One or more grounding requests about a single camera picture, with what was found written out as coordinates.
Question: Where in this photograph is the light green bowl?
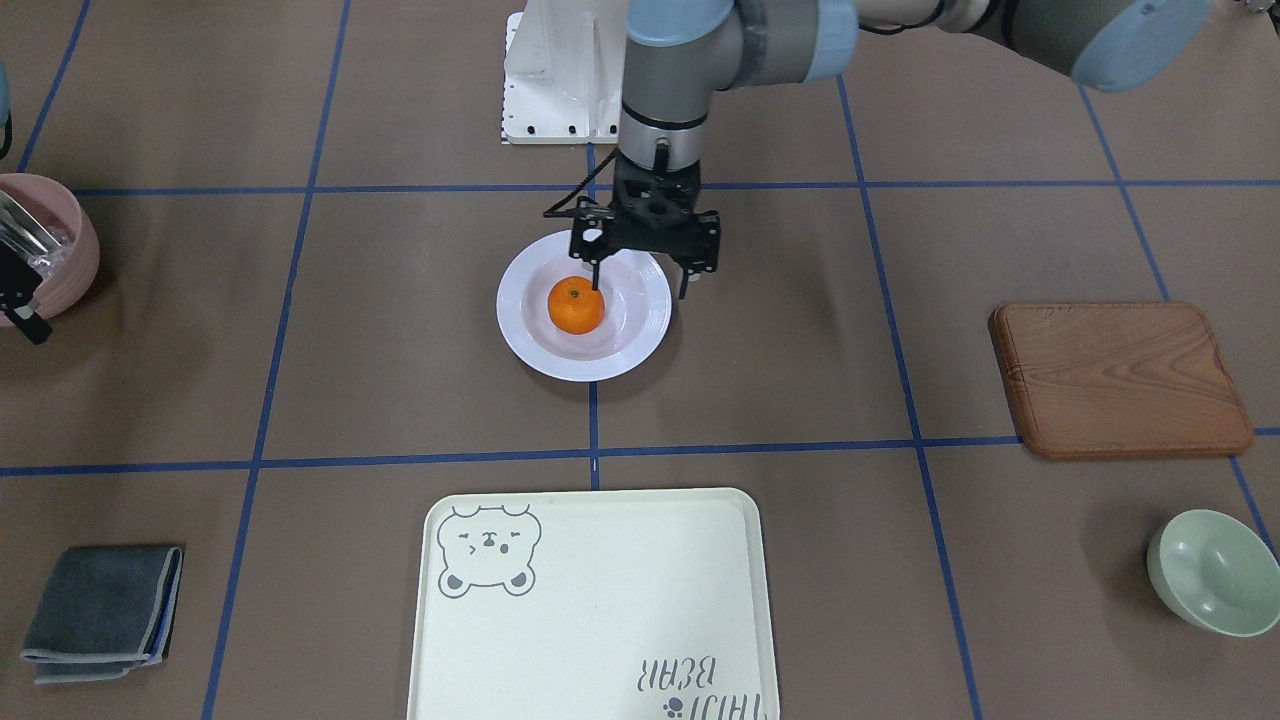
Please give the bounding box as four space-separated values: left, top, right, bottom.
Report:
1146 509 1279 638

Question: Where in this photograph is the white round plate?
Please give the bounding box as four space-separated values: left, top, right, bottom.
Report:
495 231 673 382

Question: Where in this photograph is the metal scoop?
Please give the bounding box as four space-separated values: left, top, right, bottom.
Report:
1 190 67 259

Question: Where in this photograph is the clear ice cubes pile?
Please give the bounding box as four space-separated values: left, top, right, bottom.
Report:
27 234 76 281

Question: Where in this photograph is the wooden cutting board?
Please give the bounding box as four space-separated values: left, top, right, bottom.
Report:
988 302 1254 460

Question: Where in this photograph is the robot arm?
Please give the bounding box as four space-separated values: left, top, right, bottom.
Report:
547 1 1211 288

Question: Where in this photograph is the folded grey cloth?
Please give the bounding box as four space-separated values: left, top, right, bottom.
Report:
20 544 186 685

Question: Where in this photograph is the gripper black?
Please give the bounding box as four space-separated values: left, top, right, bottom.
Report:
543 150 722 301
1 241 52 345

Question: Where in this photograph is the pink bowl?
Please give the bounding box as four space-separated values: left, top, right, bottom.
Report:
1 173 100 320

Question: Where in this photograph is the orange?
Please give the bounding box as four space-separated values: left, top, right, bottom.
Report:
547 275 605 336

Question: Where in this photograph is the cream bear tray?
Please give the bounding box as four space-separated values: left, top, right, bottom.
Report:
406 487 781 719

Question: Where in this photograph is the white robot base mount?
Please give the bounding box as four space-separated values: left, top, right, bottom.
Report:
500 1 628 145

